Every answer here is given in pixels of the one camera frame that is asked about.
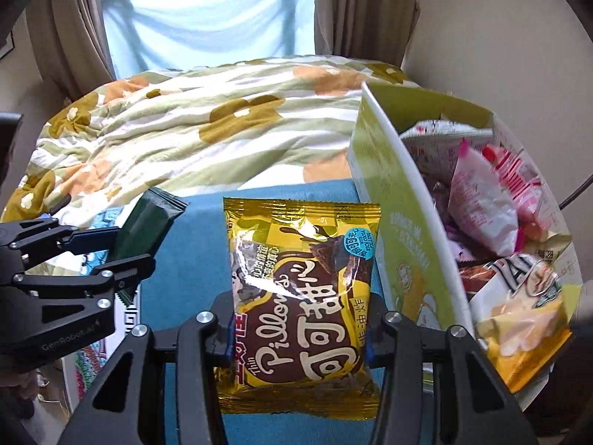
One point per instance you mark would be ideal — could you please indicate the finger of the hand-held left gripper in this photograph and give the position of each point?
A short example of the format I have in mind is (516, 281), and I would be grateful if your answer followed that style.
(125, 271)
(88, 238)

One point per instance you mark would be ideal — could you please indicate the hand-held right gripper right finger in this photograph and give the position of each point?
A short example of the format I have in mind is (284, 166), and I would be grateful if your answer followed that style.
(389, 338)

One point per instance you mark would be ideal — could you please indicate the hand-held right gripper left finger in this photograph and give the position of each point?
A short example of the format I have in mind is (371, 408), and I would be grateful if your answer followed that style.
(213, 333)

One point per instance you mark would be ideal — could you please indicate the dark green snack packet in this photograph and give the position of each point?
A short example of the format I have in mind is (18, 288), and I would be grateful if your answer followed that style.
(148, 222)

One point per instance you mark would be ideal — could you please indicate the gold chocolate snack packet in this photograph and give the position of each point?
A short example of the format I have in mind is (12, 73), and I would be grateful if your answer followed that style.
(296, 287)

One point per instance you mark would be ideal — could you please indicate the green white cardboard box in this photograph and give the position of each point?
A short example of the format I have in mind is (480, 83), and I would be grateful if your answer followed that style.
(403, 222)

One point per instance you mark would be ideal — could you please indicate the orange snack packet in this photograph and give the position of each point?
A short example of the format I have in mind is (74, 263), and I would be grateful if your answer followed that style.
(523, 338)

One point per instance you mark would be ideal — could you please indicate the black lettered snack packet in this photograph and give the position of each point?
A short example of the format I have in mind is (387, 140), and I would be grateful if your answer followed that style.
(514, 278)

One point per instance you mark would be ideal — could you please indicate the pale pink white packet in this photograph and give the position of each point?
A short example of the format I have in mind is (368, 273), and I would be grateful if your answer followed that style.
(482, 204)

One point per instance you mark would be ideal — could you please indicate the yellow white snack packet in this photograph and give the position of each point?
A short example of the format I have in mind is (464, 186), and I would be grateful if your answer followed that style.
(556, 245)

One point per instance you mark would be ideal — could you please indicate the red white shrimp snack packet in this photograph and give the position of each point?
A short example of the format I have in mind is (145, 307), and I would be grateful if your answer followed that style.
(440, 153)

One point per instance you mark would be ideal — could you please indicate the pink red snack packet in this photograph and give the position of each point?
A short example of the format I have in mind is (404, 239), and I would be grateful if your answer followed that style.
(523, 171)

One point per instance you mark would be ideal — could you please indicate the floral blanket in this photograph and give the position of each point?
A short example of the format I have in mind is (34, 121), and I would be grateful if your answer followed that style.
(208, 116)

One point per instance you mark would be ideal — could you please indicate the beige curtain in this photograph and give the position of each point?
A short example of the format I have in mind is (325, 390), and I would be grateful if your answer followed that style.
(69, 32)
(366, 9)

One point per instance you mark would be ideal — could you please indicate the light blue window cloth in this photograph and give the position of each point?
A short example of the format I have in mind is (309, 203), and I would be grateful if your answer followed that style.
(208, 18)

